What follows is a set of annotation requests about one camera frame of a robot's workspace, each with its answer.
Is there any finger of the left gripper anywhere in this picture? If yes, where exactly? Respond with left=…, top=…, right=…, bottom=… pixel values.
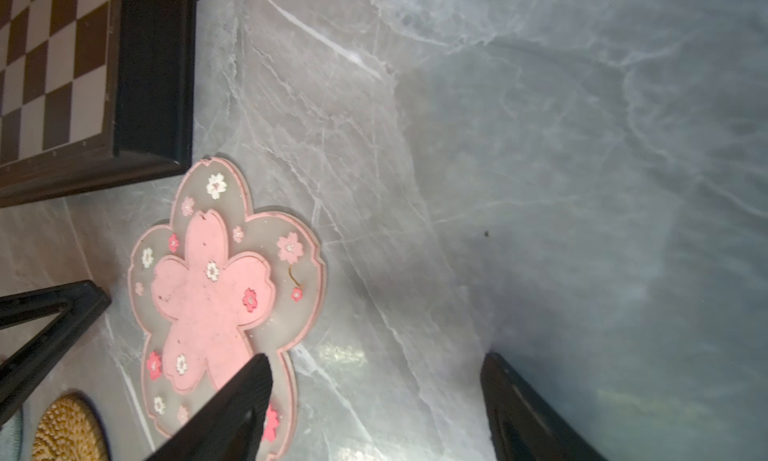
left=1, top=280, right=111, bottom=423

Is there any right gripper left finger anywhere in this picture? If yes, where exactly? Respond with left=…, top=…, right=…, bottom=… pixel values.
left=150, top=354, right=273, bottom=461

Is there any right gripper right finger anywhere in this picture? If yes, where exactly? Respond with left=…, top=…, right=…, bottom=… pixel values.
left=480, top=352, right=605, bottom=461

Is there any tan rattan round coaster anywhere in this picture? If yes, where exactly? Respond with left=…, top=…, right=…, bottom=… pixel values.
left=31, top=393, right=110, bottom=461

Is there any pink flower coaster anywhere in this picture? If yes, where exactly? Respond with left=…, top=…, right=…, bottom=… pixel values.
left=127, top=157, right=327, bottom=460

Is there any blue woven round coaster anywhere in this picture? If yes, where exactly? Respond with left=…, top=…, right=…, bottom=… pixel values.
left=0, top=408, right=23, bottom=461

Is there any brown white chessboard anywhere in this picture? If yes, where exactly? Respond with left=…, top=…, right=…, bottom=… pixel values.
left=1, top=0, right=197, bottom=207

